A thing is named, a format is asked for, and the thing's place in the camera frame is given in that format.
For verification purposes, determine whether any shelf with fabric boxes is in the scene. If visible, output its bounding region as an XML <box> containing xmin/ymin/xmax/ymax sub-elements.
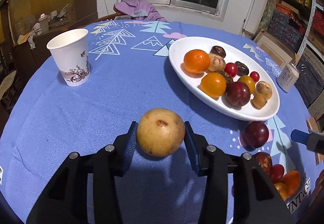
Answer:
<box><xmin>255</xmin><ymin>0</ymin><xmax>323</xmax><ymax>121</ymax></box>

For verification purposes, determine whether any small yellow orange tomato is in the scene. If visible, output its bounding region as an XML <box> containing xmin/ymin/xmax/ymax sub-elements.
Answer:
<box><xmin>238</xmin><ymin>75</ymin><xmax>255</xmax><ymax>94</ymax></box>

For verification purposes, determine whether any white paper cup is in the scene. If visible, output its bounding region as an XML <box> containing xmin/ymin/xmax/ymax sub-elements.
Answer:
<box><xmin>47</xmin><ymin>29</ymin><xmax>90</xmax><ymax>87</ymax></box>

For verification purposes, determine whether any white beverage can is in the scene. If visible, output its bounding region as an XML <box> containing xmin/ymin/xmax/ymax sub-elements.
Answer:
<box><xmin>276</xmin><ymin>63</ymin><xmax>299</xmax><ymax>93</ymax></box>

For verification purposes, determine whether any tan bumpy fruit left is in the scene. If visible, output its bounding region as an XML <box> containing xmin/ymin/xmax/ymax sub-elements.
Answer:
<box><xmin>254</xmin><ymin>81</ymin><xmax>272</xmax><ymax>100</ymax></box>

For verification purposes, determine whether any small dark mangosteen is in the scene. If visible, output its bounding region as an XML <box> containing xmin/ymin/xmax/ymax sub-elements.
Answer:
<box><xmin>210</xmin><ymin>46</ymin><xmax>226</xmax><ymax>58</ymax></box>

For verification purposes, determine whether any dark brown mangosteen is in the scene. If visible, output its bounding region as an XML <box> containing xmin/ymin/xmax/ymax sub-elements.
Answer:
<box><xmin>235</xmin><ymin>61</ymin><xmax>249</xmax><ymax>76</ymax></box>

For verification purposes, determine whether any large orange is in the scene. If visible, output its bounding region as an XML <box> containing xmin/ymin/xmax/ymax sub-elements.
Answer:
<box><xmin>183</xmin><ymin>49</ymin><xmax>210</xmax><ymax>74</ymax></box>

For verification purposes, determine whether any tan bumpy fruit right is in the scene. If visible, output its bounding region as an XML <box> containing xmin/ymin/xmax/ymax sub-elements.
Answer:
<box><xmin>252</xmin><ymin>93</ymin><xmax>268</xmax><ymax>109</ymax></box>

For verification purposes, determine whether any yellow potato like fruit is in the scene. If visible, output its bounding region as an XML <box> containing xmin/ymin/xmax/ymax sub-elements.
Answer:
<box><xmin>136</xmin><ymin>108</ymin><xmax>185</xmax><ymax>157</ymax></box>

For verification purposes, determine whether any orange fruit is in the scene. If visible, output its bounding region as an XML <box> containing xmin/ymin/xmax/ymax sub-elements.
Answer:
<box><xmin>281</xmin><ymin>170</ymin><xmax>300</xmax><ymax>198</ymax></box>

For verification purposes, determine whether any dark red plum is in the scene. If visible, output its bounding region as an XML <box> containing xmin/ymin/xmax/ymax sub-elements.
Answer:
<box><xmin>243</xmin><ymin>121</ymin><xmax>269</xmax><ymax>149</ymax></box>
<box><xmin>225</xmin><ymin>81</ymin><xmax>250</xmax><ymax>108</ymax></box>

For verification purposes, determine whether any white oval plate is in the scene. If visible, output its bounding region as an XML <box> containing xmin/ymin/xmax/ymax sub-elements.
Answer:
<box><xmin>169</xmin><ymin>37</ymin><xmax>280</xmax><ymax>121</ymax></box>

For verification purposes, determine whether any red cherry tomato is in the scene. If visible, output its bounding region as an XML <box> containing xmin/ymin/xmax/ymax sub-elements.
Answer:
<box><xmin>250</xmin><ymin>71</ymin><xmax>260</xmax><ymax>84</ymax></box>

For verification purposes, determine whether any purple cloth on chair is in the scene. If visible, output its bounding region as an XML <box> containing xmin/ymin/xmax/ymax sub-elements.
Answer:
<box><xmin>114</xmin><ymin>1</ymin><xmax>166</xmax><ymax>21</ymax></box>

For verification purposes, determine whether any blue patterned tablecloth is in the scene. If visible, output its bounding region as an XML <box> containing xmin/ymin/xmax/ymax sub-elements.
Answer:
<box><xmin>1</xmin><ymin>21</ymin><xmax>323</xmax><ymax>223</ymax></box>

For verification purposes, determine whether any wooden cabinet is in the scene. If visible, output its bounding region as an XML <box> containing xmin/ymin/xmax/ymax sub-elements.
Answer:
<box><xmin>1</xmin><ymin>0</ymin><xmax>98</xmax><ymax>69</ymax></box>

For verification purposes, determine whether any wooden chair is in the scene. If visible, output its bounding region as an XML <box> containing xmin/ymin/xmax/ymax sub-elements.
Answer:
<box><xmin>85</xmin><ymin>5</ymin><xmax>129</xmax><ymax>26</ymax></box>

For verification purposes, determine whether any striped yellow apple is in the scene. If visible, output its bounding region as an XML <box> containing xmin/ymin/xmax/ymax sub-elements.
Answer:
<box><xmin>208</xmin><ymin>53</ymin><xmax>226</xmax><ymax>72</ymax></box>

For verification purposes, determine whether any dark striped fruit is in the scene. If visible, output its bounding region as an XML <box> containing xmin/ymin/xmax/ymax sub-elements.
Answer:
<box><xmin>254</xmin><ymin>151</ymin><xmax>272</xmax><ymax>175</ymax></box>
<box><xmin>216</xmin><ymin>70</ymin><xmax>233</xmax><ymax>84</ymax></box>

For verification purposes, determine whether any tan bumpy fruit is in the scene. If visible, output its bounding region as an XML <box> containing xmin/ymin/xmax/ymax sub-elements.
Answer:
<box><xmin>252</xmin><ymin>93</ymin><xmax>268</xmax><ymax>109</ymax></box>
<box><xmin>254</xmin><ymin>81</ymin><xmax>272</xmax><ymax>100</ymax></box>

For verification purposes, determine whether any dark striped fruit lower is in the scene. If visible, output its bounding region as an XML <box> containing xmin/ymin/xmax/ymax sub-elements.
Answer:
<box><xmin>254</xmin><ymin>151</ymin><xmax>272</xmax><ymax>175</ymax></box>

